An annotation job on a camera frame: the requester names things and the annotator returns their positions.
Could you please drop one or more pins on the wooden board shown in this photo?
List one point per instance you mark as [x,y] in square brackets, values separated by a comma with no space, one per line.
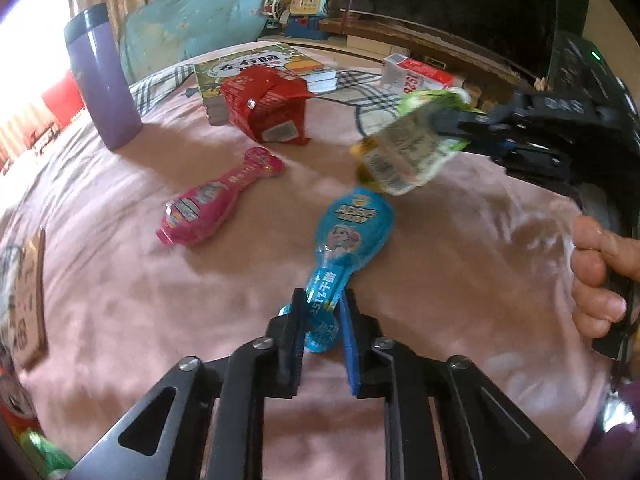
[27,300]

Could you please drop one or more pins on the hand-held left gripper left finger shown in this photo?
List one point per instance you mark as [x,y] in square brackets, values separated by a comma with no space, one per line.
[297,332]

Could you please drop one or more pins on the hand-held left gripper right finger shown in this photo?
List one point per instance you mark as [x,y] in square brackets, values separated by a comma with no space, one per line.
[350,342]

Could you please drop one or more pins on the light blue fabric bundle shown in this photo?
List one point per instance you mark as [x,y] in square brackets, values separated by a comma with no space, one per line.
[190,25]

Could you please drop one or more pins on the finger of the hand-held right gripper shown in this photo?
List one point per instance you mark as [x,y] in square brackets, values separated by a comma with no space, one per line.
[465,121]
[487,147]

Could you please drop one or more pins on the person's right hand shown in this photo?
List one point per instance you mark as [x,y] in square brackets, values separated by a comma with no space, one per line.
[597,280]

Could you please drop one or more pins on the yellow and teal toy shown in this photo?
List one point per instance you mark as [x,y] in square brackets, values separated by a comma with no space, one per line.
[310,0]

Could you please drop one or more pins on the light blue stick wrapper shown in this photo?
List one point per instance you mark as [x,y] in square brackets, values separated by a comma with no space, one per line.
[350,230]

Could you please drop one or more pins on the white and wood television stand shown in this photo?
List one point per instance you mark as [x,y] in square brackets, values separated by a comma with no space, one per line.
[380,35]

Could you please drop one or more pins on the red chair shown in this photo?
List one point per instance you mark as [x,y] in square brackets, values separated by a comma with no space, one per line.
[62,97]

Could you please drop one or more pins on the crushed red can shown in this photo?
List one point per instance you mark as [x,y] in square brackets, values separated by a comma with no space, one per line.
[15,395]

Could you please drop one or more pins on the white and red carton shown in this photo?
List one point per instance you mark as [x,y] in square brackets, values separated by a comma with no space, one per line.
[415,72]

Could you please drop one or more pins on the crushed green can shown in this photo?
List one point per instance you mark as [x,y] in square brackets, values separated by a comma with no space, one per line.
[45,455]

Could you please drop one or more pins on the red snack bag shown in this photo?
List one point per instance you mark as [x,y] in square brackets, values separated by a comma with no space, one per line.
[265,105]

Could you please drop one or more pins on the pink stick wrapper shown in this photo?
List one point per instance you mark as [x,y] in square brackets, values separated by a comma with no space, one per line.
[210,205]

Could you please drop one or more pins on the children's picture book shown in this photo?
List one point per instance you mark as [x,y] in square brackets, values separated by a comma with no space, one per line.
[250,62]

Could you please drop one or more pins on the green snack packet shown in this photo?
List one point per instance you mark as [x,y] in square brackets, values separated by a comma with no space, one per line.
[405,145]

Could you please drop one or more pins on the purple thermos bottle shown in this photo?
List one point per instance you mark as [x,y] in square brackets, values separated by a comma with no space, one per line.
[102,75]

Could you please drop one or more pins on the white basket toy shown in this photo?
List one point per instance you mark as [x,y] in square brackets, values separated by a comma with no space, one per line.
[275,5]

